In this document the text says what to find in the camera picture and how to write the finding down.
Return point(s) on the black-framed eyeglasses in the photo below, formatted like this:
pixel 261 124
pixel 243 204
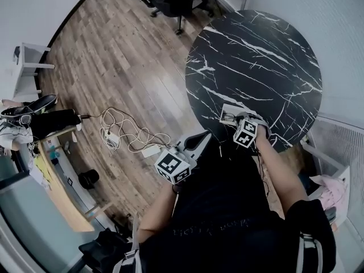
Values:
pixel 228 117

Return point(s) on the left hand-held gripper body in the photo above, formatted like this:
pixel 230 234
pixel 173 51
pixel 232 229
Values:
pixel 172 166

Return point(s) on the person's right forearm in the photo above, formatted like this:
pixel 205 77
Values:
pixel 281 175

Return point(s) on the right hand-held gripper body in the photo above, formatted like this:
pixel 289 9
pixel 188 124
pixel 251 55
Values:
pixel 245 132

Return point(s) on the white window blinds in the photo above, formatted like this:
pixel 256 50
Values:
pixel 338 144

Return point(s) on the person's left forearm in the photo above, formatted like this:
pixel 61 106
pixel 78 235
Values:
pixel 157 209

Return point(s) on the yellow cloth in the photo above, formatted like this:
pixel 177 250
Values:
pixel 42 171

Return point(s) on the person's black clothed body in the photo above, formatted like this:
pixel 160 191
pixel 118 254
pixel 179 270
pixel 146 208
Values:
pixel 227 223

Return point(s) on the pink cloth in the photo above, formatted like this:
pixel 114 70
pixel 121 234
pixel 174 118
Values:
pixel 335 193

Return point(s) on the small white side table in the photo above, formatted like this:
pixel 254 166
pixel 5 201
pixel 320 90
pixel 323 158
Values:
pixel 28 67

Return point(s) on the white power adapter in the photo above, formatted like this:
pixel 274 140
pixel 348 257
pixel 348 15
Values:
pixel 111 138

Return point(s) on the light wooden desk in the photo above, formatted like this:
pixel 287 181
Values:
pixel 68 203

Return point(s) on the black round bin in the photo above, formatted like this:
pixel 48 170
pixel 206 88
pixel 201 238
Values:
pixel 88 179

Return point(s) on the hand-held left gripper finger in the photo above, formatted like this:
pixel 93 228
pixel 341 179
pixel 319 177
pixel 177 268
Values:
pixel 203 148
pixel 193 138

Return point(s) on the white tray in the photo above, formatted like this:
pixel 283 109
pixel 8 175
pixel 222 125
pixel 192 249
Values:
pixel 227 108

